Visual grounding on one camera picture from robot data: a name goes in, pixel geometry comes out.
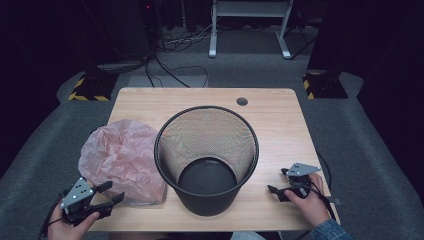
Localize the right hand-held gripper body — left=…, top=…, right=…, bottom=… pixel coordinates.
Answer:
left=285, top=162, right=322, bottom=201

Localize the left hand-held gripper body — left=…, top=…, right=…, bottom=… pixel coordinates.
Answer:
left=59, top=176, right=113, bottom=228

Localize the pink plastic trash bag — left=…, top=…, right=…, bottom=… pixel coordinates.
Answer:
left=77, top=118, right=168, bottom=205

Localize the black mesh wastebasket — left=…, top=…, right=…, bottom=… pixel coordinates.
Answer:
left=153, top=105, right=261, bottom=217

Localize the person's right hand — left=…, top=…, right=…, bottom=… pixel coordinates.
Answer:
left=284, top=172, right=331, bottom=229

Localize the person's left hand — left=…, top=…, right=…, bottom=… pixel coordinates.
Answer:
left=47, top=203, right=101, bottom=240

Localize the black base with yellow stripes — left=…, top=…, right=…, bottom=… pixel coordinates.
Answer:
left=67, top=71, right=120, bottom=102
left=302, top=70, right=350, bottom=101

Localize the white metal stand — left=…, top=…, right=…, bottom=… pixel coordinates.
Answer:
left=208, top=0, right=295, bottom=60

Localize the dark box with red light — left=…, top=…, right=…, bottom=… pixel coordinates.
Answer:
left=139, top=0, right=165, bottom=52

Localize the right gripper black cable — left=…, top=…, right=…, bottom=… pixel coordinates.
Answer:
left=309, top=151, right=338, bottom=222

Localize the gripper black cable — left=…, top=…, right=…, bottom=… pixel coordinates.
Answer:
left=37, top=190, right=68, bottom=240
left=309, top=151, right=338, bottom=222

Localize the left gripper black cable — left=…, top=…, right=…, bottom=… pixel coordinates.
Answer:
left=37, top=190, right=68, bottom=240

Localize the black floor cable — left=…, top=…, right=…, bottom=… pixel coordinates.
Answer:
left=143, top=54, right=210, bottom=89

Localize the bundle of floor cables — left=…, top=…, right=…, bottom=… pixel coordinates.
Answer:
left=155, top=15, right=222, bottom=53

